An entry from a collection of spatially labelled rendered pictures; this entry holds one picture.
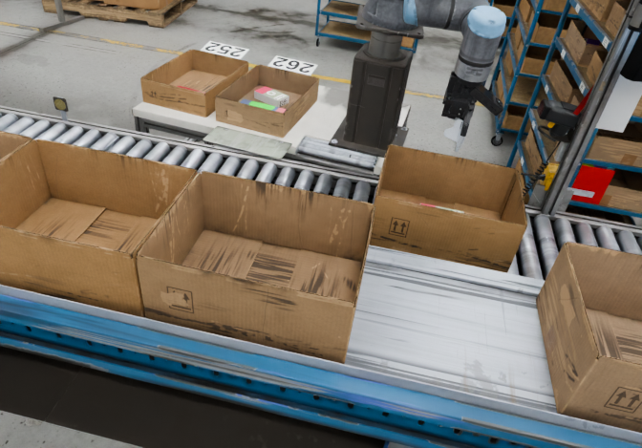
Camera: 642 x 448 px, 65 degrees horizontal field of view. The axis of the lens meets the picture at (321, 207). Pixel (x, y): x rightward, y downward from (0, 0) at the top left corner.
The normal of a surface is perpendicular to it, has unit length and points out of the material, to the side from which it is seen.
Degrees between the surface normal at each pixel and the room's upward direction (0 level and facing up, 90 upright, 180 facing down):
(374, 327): 0
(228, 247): 1
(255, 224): 89
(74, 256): 90
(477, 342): 0
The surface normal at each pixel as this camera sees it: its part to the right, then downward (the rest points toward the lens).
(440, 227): -0.23, 0.57
